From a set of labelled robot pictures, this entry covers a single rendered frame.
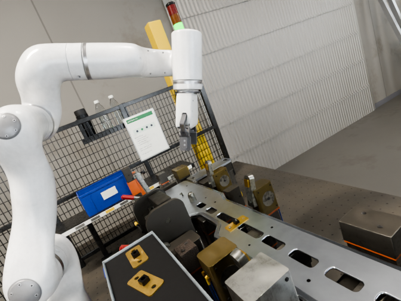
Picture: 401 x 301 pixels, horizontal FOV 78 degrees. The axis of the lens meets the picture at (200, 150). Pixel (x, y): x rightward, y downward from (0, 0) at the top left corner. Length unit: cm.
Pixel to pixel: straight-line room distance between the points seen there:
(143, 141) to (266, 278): 139
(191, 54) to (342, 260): 62
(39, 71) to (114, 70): 17
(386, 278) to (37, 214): 79
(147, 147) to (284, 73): 263
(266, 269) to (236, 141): 288
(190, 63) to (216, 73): 256
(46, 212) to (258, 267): 53
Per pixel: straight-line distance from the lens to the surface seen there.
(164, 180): 152
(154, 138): 177
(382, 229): 72
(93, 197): 154
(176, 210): 78
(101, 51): 70
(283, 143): 383
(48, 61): 72
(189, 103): 69
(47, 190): 75
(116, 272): 64
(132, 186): 149
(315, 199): 150
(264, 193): 99
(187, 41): 71
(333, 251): 71
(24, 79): 75
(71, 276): 91
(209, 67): 324
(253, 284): 52
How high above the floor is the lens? 147
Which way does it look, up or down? 13 degrees down
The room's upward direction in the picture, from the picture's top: 21 degrees counter-clockwise
